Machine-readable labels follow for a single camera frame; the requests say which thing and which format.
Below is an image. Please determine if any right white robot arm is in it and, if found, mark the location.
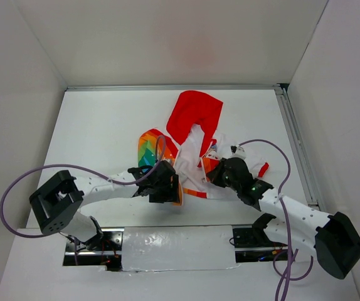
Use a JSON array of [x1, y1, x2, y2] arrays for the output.
[[206, 157, 360, 280]]

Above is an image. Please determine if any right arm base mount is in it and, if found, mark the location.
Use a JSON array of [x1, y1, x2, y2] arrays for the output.
[[229, 226, 287, 263]]

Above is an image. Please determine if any aluminium frame rail right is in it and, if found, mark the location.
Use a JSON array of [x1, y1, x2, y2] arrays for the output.
[[274, 83, 330, 212]]

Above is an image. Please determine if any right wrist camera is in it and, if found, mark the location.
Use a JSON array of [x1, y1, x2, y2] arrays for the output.
[[230, 145, 246, 160]]

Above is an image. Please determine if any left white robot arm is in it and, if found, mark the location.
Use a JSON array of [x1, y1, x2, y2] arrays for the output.
[[29, 161, 183, 250]]

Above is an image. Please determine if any aluminium frame rail back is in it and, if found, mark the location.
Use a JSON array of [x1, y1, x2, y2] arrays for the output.
[[66, 84, 282, 92]]

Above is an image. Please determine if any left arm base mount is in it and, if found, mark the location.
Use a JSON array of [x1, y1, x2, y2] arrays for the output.
[[63, 228, 124, 272]]

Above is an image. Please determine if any rainbow red white jacket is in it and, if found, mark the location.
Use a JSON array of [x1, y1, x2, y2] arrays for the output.
[[137, 90, 269, 199]]

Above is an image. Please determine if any aluminium frame rail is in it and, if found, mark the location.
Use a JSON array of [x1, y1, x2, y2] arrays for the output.
[[274, 83, 330, 212], [66, 84, 282, 92]]

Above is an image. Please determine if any white taped cover board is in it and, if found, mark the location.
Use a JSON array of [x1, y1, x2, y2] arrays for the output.
[[121, 226, 238, 272]]

